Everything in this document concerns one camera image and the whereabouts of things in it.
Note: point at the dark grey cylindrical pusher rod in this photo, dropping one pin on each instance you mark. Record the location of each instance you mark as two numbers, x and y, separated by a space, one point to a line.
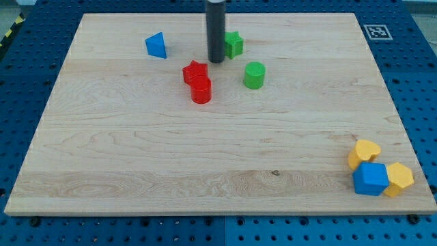
215 28

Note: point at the light wooden board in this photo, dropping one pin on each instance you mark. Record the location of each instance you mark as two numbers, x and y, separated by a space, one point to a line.
120 135

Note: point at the red star block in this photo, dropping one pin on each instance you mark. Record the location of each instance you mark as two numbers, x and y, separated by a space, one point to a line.
194 69

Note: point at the white fiducial marker tag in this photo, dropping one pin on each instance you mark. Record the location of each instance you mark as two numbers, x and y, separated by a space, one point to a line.
377 32

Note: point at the yellow hexagon block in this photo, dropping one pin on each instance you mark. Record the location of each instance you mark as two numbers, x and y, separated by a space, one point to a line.
400 178

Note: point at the red cylinder block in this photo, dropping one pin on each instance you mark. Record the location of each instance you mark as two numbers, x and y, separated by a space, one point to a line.
201 89

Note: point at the blue cube block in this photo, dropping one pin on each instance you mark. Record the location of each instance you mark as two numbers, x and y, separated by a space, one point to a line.
370 179

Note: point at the green cylinder block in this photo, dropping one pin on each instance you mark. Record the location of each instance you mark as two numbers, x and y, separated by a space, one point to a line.
254 75

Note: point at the blue triangle block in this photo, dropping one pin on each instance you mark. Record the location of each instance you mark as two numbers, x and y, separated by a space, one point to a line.
156 45

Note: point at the green star block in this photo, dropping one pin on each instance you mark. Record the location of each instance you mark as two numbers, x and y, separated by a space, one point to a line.
234 44

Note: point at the yellow heart block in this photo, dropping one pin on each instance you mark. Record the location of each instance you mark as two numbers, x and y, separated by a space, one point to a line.
363 151

